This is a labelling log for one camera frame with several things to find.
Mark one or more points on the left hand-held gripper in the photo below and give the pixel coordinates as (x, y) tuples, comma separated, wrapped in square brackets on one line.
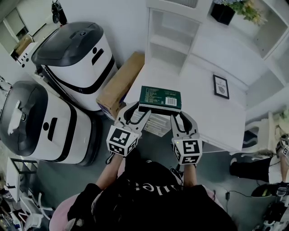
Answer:
[(122, 141)]

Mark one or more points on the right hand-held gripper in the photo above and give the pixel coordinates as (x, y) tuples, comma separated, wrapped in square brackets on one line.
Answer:
[(188, 150)]

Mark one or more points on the green tissues pack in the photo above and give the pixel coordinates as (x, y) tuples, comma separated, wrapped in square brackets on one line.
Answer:
[(158, 97)]

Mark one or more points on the white shelf compartment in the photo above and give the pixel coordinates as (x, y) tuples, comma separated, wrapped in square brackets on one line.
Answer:
[(173, 27)]

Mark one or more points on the person's left forearm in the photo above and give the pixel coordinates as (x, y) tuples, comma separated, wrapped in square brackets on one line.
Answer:
[(108, 173)]

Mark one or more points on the person's right forearm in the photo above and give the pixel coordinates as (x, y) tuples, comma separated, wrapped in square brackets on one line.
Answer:
[(189, 176)]

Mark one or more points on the brown cardboard box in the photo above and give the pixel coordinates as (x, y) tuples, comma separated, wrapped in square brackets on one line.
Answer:
[(119, 85)]

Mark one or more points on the person's right shoe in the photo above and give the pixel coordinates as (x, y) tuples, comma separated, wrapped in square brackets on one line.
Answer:
[(148, 161)]

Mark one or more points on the white delivery robot dark lid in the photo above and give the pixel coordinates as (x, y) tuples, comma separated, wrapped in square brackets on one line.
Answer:
[(83, 67), (63, 135)]

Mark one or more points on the person's black shirt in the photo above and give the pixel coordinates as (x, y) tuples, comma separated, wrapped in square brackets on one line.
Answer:
[(192, 203)]

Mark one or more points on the white ornate chair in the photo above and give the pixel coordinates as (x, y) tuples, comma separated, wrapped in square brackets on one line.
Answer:
[(268, 128)]

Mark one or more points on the white hutch shelving unit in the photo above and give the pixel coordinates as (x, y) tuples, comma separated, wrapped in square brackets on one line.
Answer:
[(225, 49)]

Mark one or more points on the pale flower bouquet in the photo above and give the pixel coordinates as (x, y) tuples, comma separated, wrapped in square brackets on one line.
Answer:
[(284, 115)]

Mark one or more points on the black and green bag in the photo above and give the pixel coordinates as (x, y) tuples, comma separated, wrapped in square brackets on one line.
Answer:
[(264, 190)]

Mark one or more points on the person's pink trousers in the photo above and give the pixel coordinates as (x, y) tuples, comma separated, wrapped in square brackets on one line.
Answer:
[(61, 214)]

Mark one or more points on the black plant pot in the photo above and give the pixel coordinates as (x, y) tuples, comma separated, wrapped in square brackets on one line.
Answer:
[(222, 13)]

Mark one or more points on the small cardboard box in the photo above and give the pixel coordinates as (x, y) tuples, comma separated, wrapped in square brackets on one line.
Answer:
[(22, 45)]

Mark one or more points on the leafy flowering plant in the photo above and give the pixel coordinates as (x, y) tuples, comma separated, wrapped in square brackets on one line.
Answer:
[(250, 11)]

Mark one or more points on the white plastic chair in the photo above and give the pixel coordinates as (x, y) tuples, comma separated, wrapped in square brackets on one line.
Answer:
[(34, 220)]

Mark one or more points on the black picture frame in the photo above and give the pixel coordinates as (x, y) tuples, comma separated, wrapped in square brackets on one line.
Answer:
[(221, 86)]

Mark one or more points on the black metal frame table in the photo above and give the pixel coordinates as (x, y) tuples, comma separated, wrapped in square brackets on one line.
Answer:
[(22, 160)]

